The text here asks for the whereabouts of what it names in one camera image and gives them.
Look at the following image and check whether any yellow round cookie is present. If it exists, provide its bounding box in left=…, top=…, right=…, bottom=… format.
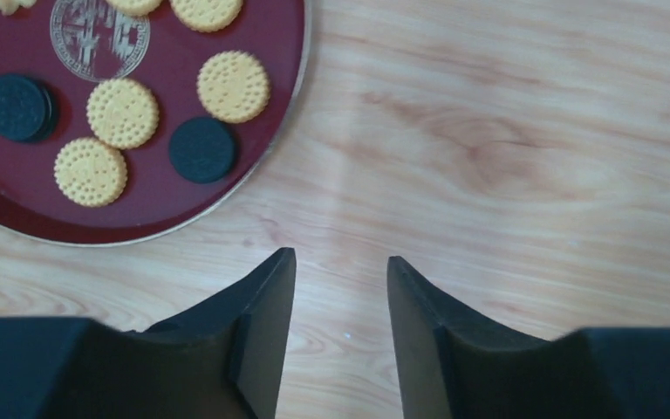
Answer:
left=170, top=0, right=243, bottom=32
left=196, top=50, right=271, bottom=124
left=106, top=0, right=162, bottom=17
left=85, top=78, right=160, bottom=150
left=53, top=137, right=128, bottom=208

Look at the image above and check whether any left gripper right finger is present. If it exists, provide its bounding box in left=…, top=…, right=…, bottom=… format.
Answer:
left=387, top=256, right=670, bottom=418

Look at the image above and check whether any dark red round plate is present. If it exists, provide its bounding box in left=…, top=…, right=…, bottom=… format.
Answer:
left=0, top=1, right=312, bottom=246

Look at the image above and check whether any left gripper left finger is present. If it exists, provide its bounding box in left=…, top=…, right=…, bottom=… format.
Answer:
left=0, top=248, right=297, bottom=418

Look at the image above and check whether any yellow flower cookie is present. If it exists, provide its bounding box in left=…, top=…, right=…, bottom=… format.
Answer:
left=0, top=0, right=36, bottom=16

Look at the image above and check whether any black sandwich cookie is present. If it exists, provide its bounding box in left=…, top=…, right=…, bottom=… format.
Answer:
left=0, top=73, right=59, bottom=143
left=167, top=117, right=238, bottom=184

